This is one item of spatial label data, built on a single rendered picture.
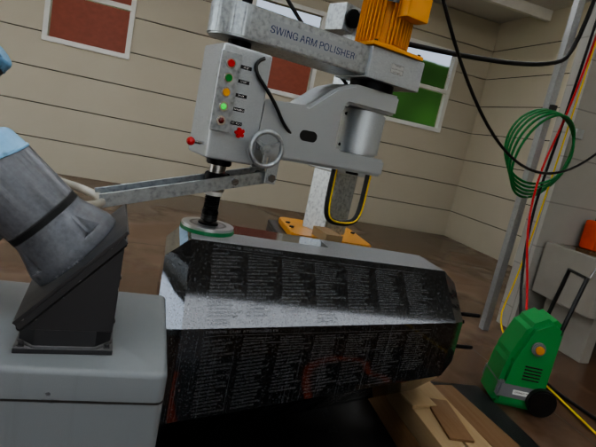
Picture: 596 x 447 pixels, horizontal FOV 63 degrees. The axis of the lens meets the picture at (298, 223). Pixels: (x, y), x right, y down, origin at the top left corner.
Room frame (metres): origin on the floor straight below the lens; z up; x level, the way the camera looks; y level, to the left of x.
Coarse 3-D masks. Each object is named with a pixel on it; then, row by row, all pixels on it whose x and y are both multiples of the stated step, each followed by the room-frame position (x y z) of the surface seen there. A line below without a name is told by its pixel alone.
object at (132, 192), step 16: (176, 176) 1.91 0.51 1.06; (192, 176) 1.93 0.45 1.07; (224, 176) 1.89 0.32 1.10; (240, 176) 1.92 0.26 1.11; (256, 176) 1.96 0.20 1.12; (272, 176) 1.96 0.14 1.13; (112, 192) 1.67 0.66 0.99; (128, 192) 1.70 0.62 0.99; (144, 192) 1.73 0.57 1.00; (160, 192) 1.76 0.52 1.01; (176, 192) 1.79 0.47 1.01; (192, 192) 1.83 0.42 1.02
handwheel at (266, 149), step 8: (256, 136) 1.83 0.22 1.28; (264, 144) 1.86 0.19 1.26; (272, 144) 1.88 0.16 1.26; (280, 144) 1.89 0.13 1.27; (248, 152) 1.83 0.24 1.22; (264, 152) 1.85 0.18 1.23; (280, 152) 1.89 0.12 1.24; (256, 160) 1.84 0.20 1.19; (264, 160) 1.86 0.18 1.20; (264, 168) 1.86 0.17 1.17
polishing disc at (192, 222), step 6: (192, 216) 2.00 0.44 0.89; (186, 222) 1.88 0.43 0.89; (192, 222) 1.90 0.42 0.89; (222, 222) 2.02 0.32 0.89; (192, 228) 1.83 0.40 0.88; (198, 228) 1.83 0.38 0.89; (204, 228) 1.83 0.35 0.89; (210, 228) 1.86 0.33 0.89; (216, 228) 1.88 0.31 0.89; (222, 228) 1.90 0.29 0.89; (228, 228) 1.92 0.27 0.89
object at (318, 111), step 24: (312, 96) 2.11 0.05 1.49; (336, 96) 2.07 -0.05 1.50; (360, 96) 2.13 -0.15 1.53; (384, 96) 2.20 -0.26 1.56; (264, 120) 1.91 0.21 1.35; (288, 120) 1.97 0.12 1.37; (312, 120) 2.02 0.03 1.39; (336, 120) 2.09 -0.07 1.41; (288, 144) 1.98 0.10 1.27; (312, 144) 2.04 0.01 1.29; (336, 168) 2.13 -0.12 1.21; (360, 168) 2.18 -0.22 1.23
